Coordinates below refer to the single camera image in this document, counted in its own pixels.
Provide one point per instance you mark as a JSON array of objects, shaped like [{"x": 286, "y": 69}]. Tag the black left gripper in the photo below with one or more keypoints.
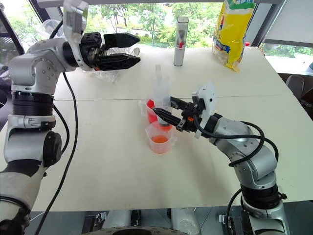
[{"x": 89, "y": 46}]

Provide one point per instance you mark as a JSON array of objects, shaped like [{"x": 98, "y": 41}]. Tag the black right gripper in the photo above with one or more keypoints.
[{"x": 188, "y": 122}]

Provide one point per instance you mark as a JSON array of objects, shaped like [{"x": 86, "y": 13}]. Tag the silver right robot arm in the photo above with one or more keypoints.
[{"x": 256, "y": 161}]

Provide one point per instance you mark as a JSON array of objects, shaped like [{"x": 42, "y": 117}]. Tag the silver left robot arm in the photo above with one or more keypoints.
[{"x": 27, "y": 68}]

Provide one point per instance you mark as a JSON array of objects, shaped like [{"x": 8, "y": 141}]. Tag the plastic cup of red liquid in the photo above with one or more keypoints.
[{"x": 150, "y": 115}]

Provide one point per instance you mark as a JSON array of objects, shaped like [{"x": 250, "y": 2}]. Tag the plastic cup of orange liquid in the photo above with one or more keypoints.
[{"x": 160, "y": 142}]

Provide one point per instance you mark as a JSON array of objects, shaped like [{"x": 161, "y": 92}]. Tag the crumpled clear plastic wrapper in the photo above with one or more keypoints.
[{"x": 110, "y": 74}]

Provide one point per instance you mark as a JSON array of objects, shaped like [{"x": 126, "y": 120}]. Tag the tall white cylindrical container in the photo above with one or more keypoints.
[{"x": 180, "y": 46}]

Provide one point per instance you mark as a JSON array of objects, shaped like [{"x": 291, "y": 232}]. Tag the yellow plastic bag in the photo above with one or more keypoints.
[{"x": 231, "y": 31}]

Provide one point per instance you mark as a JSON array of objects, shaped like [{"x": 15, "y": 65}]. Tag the small red object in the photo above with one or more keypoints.
[{"x": 247, "y": 44}]

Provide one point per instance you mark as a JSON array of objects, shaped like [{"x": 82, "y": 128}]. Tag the grey chair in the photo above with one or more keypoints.
[{"x": 295, "y": 84}]

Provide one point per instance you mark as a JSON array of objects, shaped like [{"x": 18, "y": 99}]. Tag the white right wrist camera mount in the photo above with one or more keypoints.
[{"x": 207, "y": 98}]

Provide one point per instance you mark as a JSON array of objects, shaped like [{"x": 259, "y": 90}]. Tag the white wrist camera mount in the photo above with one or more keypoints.
[
  {"x": 73, "y": 22},
  {"x": 207, "y": 98}
]

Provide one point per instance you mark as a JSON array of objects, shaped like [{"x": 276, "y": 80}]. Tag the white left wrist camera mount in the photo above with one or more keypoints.
[{"x": 73, "y": 22}]

